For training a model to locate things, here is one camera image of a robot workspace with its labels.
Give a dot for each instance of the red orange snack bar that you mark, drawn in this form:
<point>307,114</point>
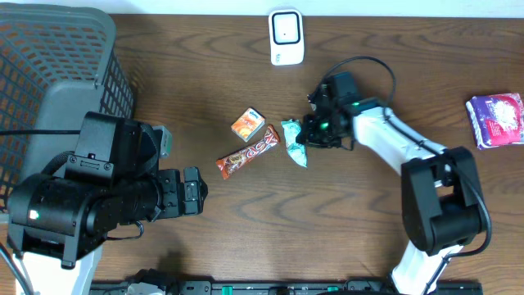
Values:
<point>236,160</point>

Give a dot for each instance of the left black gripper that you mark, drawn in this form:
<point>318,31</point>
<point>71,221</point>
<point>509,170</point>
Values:
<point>173,193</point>

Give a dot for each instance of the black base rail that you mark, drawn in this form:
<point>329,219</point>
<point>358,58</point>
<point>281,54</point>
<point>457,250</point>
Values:
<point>156,282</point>

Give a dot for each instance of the white barcode scanner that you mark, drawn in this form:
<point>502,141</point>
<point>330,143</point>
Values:
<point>286,36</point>

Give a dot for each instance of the small orange box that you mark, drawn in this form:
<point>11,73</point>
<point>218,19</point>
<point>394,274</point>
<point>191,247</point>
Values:
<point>248,124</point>

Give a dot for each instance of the mint green snack packet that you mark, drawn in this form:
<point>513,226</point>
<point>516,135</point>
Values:
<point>296,151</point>

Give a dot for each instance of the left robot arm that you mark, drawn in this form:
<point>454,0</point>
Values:
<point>59,218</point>

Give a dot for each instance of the grey plastic mesh basket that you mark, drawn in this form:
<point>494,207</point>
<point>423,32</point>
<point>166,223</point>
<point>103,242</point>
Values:
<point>57,64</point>

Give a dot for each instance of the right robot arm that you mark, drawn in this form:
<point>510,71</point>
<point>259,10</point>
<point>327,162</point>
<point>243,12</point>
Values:
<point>443,210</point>

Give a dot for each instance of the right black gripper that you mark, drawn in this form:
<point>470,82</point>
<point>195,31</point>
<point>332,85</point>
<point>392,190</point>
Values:
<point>307,135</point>

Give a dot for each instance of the purple noodle packet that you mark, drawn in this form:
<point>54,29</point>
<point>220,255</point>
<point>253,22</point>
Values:
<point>496,120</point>

